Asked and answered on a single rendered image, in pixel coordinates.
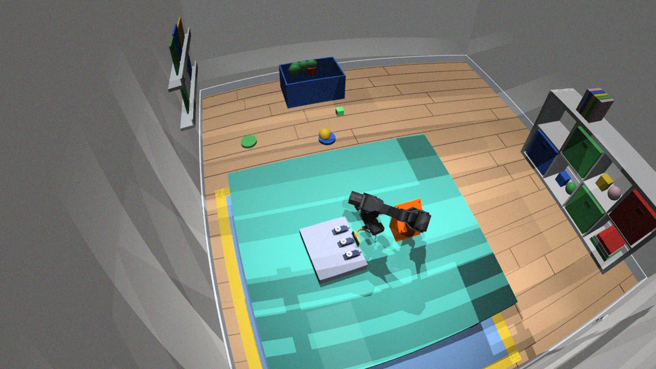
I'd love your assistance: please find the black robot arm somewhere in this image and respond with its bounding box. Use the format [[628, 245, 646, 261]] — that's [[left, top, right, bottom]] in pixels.
[[348, 191, 431, 233]]

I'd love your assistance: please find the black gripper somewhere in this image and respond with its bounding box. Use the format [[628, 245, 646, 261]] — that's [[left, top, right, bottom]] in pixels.
[[359, 212, 385, 236]]

